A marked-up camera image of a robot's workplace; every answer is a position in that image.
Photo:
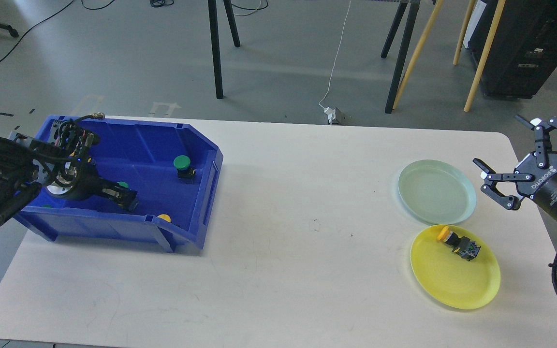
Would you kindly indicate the blue plastic bin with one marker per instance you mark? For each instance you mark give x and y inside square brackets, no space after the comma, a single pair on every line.
[141,153]

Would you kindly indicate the yellow push button front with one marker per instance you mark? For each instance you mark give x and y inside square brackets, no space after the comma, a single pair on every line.
[165,217]

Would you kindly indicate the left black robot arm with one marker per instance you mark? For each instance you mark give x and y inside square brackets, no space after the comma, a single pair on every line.
[63,166]

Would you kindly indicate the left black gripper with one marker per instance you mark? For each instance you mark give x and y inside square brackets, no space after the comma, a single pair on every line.
[89,184]

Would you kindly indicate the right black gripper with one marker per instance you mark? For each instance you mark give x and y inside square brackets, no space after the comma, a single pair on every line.
[556,186]

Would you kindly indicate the black stand legs right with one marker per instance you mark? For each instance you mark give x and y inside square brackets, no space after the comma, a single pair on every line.
[412,7]

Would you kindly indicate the light green plate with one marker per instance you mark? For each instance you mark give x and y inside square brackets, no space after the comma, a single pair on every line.
[436,192]

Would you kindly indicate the yellow push button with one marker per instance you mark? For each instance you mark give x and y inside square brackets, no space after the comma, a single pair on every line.
[165,217]
[462,246]

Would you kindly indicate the black cabinet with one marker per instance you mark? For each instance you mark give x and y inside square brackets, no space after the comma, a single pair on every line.
[523,54]

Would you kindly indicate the white power adapter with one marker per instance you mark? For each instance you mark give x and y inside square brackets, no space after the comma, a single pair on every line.
[334,116]

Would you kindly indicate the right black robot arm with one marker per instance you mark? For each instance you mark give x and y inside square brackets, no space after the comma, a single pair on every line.
[501,187]

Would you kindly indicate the yellow wooden pole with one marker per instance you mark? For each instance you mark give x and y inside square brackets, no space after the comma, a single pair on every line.
[409,67]
[485,51]

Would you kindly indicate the yellow plate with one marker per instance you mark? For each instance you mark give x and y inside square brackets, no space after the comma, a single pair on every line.
[449,279]

